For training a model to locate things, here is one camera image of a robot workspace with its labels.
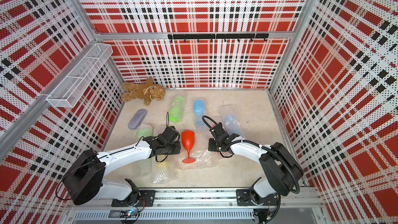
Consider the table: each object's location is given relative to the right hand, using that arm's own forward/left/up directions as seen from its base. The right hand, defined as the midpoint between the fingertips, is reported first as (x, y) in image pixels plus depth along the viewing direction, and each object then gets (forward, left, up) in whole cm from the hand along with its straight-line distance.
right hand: (214, 145), depth 89 cm
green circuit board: (-32, +39, -1) cm, 51 cm away
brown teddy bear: (+40, +48, +4) cm, 62 cm away
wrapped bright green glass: (+25, +25, +2) cm, 35 cm away
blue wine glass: (+25, +9, +5) cm, 27 cm away
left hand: (-2, +19, +1) cm, 19 cm away
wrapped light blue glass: (+14, -11, +5) cm, 19 cm away
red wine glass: (+2, +15, +3) cm, 15 cm away
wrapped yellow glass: (-16, +26, +5) cm, 31 cm away
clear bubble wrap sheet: (-7, +5, -3) cm, 9 cm away
